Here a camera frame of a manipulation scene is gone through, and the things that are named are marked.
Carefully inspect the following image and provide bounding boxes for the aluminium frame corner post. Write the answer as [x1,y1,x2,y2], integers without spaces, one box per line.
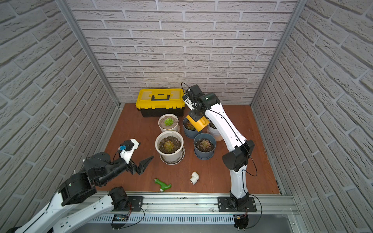
[56,0,121,108]
[250,0,307,107]

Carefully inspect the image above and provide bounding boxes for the blue pot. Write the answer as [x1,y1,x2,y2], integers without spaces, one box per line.
[183,118,202,139]
[193,133,217,160]

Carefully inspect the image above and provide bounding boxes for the white PVC elbow fitting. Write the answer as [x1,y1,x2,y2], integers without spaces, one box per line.
[190,171,200,185]

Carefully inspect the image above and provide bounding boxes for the aluminium frame corner post left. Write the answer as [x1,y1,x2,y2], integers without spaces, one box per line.
[56,0,121,108]

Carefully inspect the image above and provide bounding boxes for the aluminium frame corner post right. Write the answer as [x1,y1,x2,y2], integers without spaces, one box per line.
[250,0,307,107]

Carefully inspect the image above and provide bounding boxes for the yellow black plastic toolbox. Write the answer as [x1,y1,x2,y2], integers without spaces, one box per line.
[136,88,186,117]

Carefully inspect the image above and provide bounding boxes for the green spray nozzle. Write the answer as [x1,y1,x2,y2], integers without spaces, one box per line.
[154,179,172,192]

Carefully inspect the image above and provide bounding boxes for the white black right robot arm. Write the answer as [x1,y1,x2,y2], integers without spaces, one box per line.
[183,88,254,210]

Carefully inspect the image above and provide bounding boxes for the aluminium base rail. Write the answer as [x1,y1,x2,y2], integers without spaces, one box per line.
[91,192,300,227]

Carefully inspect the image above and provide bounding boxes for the large white round pot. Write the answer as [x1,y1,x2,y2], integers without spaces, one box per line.
[155,131,185,165]

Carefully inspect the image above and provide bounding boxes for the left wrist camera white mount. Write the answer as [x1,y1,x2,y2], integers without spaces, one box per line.
[119,139,140,164]

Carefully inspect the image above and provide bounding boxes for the blue pot back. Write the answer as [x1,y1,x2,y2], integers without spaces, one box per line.
[183,118,202,139]

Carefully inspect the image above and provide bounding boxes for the small white faceted pot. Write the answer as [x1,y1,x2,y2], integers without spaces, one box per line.
[158,114,180,133]

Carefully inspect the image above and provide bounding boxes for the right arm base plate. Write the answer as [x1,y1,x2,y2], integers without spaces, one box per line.
[217,196,257,213]

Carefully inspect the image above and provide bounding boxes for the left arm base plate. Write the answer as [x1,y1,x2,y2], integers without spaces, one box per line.
[114,196,144,212]

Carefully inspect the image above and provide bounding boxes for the blue pot front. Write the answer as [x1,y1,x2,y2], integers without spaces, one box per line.
[193,133,217,160]

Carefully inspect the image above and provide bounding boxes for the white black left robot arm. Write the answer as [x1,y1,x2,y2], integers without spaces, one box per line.
[8,152,153,233]

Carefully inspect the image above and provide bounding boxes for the yellow plastic watering can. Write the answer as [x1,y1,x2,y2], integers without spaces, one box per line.
[186,115,210,132]

